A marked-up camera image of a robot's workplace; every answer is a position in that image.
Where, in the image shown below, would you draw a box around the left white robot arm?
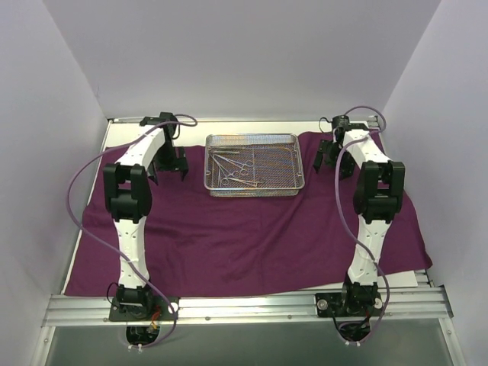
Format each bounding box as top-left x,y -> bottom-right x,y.
102,112 -> 189,319

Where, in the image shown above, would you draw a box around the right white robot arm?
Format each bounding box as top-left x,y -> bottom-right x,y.
313,114 -> 406,315

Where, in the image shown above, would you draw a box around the steel surgical scissors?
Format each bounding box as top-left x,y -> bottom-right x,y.
214,160 -> 262,187

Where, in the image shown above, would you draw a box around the steel tweezers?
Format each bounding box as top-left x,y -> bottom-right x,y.
209,146 -> 242,154

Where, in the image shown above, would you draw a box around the steel forceps clamp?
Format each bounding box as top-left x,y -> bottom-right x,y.
213,154 -> 254,169

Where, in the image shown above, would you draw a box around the back aluminium rail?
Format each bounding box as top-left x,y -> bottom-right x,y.
108,116 -> 143,124

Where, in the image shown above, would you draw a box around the wire mesh instrument tray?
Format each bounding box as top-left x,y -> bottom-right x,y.
204,133 -> 305,197

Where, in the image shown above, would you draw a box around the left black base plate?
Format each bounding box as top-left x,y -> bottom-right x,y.
108,296 -> 179,322

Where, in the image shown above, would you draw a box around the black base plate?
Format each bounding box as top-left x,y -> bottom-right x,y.
108,296 -> 179,322
315,292 -> 383,318

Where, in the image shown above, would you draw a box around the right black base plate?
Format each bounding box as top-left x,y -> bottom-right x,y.
315,292 -> 383,318

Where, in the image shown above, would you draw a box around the front aluminium rail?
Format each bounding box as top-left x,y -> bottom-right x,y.
43,287 -> 453,326

